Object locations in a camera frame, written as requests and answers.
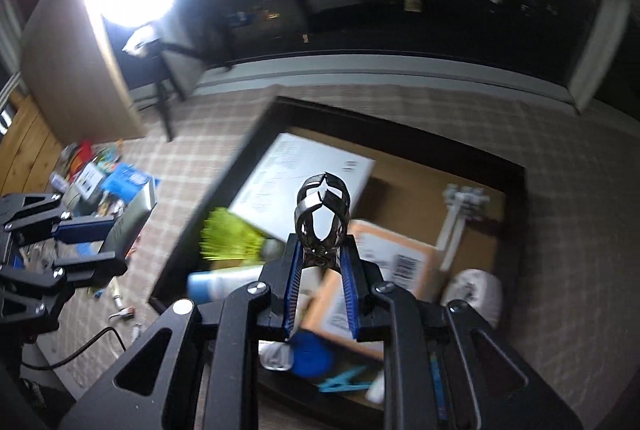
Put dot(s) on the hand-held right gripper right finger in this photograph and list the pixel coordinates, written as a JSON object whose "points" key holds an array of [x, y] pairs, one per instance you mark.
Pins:
{"points": [[352, 305]]}

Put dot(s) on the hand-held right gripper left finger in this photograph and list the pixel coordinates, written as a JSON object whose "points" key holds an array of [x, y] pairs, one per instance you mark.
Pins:
{"points": [[292, 290]]}

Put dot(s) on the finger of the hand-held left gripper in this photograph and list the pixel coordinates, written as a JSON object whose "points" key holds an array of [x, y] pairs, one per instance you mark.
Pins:
{"points": [[90, 267], [85, 230]]}

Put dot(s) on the grey metallic box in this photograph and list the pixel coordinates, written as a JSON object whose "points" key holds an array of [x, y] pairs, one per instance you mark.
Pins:
{"points": [[132, 217]]}

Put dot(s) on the blue round lid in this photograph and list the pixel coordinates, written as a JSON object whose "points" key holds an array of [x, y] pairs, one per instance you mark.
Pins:
{"points": [[310, 355]]}

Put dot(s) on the metal hair claw clip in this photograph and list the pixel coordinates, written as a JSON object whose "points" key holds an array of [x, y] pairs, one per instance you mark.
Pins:
{"points": [[302, 215]]}

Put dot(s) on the white plastic bottle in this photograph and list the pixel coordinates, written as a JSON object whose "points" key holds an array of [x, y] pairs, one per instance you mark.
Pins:
{"points": [[215, 285]]}

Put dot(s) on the blue clothespin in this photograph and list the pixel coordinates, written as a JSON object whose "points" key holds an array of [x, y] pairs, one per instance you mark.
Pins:
{"points": [[345, 382]]}

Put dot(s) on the yellow green bristle brush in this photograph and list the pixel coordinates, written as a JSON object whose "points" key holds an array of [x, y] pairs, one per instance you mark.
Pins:
{"points": [[230, 235]]}

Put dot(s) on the black shallow container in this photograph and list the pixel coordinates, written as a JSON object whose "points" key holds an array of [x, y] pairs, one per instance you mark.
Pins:
{"points": [[220, 205]]}

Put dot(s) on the white box blue label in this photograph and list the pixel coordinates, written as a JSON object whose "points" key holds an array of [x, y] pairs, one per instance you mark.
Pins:
{"points": [[90, 177]]}

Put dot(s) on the orange box with label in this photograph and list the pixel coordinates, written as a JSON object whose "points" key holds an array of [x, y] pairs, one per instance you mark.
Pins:
{"points": [[395, 260]]}

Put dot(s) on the blue plastic packet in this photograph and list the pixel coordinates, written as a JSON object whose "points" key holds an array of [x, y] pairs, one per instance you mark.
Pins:
{"points": [[127, 180]]}

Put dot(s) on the red packet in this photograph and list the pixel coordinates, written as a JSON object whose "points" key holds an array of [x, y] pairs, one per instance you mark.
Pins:
{"points": [[82, 155]]}

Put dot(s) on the white paper sheet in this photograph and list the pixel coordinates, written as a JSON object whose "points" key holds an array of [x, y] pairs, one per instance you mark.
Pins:
{"points": [[290, 180]]}

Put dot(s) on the black light stand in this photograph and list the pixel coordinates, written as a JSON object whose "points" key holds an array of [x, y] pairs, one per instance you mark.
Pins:
{"points": [[165, 110]]}

